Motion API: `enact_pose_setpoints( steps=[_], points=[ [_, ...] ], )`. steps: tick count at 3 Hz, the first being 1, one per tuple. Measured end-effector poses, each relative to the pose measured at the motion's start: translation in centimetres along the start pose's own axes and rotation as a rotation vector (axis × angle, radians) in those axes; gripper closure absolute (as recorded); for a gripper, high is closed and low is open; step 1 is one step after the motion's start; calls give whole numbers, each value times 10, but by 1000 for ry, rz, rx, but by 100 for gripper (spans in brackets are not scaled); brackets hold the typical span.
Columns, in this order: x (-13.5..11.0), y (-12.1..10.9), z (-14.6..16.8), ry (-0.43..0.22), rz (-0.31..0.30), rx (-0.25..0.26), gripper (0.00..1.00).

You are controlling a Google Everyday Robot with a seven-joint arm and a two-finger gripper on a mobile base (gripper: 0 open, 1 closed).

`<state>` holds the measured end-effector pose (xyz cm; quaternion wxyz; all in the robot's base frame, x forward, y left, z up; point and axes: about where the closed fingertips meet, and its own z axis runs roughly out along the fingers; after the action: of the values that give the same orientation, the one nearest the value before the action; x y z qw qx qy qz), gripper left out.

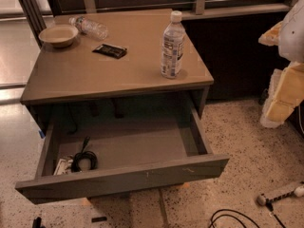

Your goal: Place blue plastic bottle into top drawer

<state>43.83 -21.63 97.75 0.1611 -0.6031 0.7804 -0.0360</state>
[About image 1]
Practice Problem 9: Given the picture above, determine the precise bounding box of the black snack packet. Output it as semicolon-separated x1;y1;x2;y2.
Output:
93;44;127;59

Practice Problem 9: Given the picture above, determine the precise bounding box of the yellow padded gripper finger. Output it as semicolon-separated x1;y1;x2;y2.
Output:
258;22;282;47
260;62;304;128

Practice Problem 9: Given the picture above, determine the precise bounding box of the blue tape piece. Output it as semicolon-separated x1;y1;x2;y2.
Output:
38;130;46;139

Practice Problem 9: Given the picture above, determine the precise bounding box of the small black floor object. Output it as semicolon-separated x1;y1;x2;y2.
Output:
32;217;46;228

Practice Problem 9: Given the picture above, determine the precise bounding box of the black flat floor marker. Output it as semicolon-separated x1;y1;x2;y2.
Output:
91;217;107;222

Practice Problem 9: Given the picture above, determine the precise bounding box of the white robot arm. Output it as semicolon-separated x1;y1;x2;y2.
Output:
258;0;304;128

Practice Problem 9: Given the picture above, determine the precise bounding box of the white adapter box in drawer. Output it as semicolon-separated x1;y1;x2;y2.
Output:
53;159;73;176

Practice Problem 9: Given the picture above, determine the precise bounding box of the white power strip on floor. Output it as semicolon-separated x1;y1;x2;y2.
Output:
256;181;304;206

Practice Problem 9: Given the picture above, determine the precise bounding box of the lying clear plastic bottle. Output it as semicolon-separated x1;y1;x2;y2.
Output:
69;16;108;40

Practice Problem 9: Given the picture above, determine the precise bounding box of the black cable on floor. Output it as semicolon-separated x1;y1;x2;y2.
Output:
207;208;261;228

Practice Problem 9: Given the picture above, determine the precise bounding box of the open grey top drawer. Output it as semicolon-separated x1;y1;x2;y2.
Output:
15;107;229;204

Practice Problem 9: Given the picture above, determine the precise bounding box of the beige ceramic bowl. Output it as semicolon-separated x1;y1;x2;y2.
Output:
39;25;78;48

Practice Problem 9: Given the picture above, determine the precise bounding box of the clear plastic bottle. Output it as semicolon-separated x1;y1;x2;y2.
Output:
69;16;108;40
161;10;185;79

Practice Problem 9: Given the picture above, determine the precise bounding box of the grey cabinet with flat top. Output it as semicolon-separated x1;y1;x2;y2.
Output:
20;9;215;135

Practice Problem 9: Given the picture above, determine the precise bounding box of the coiled black cable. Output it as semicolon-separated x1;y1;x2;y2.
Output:
70;136;99;173

